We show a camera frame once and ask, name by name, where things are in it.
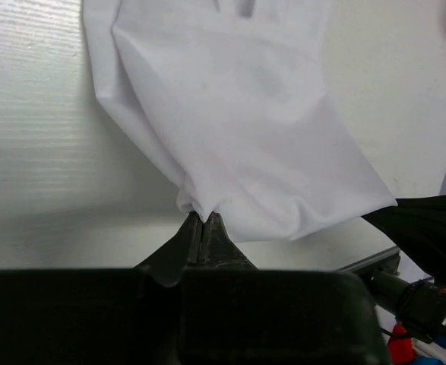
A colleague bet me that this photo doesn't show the red object below table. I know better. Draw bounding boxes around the red object below table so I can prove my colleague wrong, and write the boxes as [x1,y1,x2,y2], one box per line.
[387,323,416,365]

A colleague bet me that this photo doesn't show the white t-shirt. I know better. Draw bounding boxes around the white t-shirt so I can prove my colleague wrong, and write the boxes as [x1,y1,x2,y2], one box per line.
[82,1,396,243]

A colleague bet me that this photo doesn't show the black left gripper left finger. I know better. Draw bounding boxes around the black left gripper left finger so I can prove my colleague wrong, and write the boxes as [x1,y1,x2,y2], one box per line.
[0,213,202,364]

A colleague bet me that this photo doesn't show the black cable connector bundle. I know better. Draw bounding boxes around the black cable connector bundle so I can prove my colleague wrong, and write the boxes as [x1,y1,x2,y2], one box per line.
[366,271,446,344]

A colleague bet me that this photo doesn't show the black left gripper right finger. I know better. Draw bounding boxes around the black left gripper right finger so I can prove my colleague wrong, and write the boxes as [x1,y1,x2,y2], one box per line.
[178,214,390,364]

